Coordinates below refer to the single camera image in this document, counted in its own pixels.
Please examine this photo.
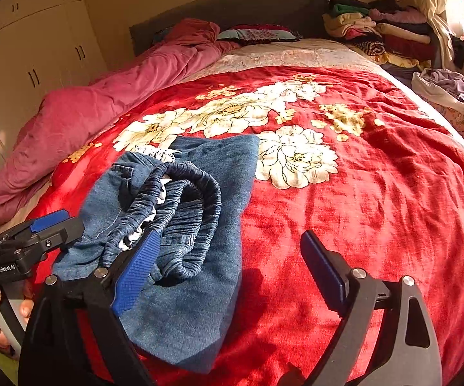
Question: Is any blue denim pants lace hem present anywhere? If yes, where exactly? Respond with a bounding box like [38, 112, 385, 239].
[52, 134, 259, 373]

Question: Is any pink quilt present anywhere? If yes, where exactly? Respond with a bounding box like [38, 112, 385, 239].
[0, 18, 239, 226]

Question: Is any red floral blanket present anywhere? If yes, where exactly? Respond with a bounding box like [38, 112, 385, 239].
[33, 67, 464, 385]

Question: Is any cream wardrobe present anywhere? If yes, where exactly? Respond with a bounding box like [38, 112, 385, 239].
[0, 0, 107, 166]

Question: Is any white bag with purple clothes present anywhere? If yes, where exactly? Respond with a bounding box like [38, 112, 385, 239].
[411, 68, 464, 136]

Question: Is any floral pillow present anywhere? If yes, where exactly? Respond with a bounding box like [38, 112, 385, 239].
[217, 24, 299, 45]

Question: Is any stack of folded clothes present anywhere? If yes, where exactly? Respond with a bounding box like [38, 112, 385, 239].
[323, 0, 439, 69]

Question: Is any dark bed headboard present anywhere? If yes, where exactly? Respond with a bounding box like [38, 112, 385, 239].
[129, 0, 330, 56]

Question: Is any cream curtain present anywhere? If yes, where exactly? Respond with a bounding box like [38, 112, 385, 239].
[415, 0, 455, 70]

